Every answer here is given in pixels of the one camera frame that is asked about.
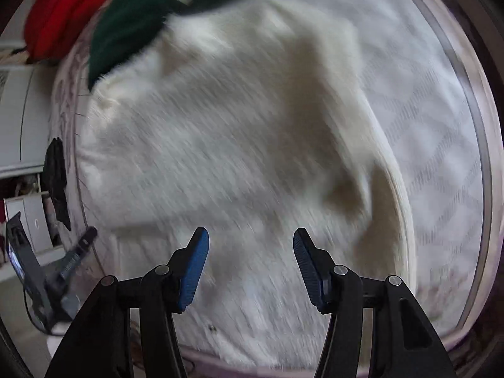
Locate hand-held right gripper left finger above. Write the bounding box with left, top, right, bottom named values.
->
left=45, top=227, right=209, bottom=378

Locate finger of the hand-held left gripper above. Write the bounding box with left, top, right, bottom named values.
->
left=58, top=226, right=99, bottom=284

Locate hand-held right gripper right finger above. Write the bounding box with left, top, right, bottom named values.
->
left=293, top=228, right=458, bottom=378

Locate white fuzzy green-lined coat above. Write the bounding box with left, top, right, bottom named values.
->
left=77, top=0, right=416, bottom=365

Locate cluttered white shelf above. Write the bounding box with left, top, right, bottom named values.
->
left=0, top=171, right=69, bottom=255

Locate black cloth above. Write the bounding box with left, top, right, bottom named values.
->
left=42, top=138, right=72, bottom=232

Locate white wardrobe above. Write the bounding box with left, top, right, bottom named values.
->
left=0, top=39, right=69, bottom=176

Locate bed with lilac sheet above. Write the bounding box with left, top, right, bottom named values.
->
left=380, top=0, right=499, bottom=351

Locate red plush blanket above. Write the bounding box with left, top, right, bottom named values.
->
left=24, top=0, right=123, bottom=64

